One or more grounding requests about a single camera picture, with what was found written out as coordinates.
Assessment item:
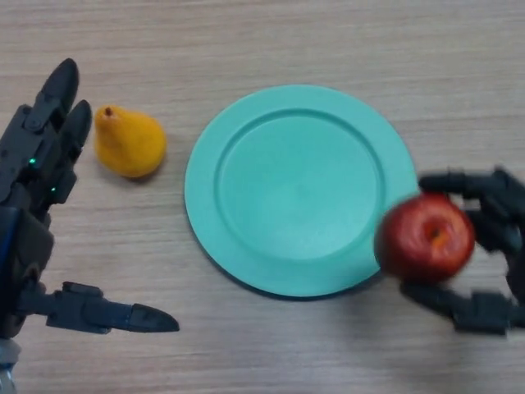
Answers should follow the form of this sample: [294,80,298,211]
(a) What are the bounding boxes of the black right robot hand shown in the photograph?
[399,166,525,337]

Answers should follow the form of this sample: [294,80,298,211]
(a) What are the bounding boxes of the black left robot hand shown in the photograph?
[0,57,180,341]

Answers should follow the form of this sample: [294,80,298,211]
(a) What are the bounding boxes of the red apple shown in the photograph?
[375,192,477,284]

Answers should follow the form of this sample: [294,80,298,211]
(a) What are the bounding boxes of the green round plate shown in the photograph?
[184,84,422,299]

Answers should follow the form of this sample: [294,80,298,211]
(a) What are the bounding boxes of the yellow pear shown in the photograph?
[94,105,167,179]

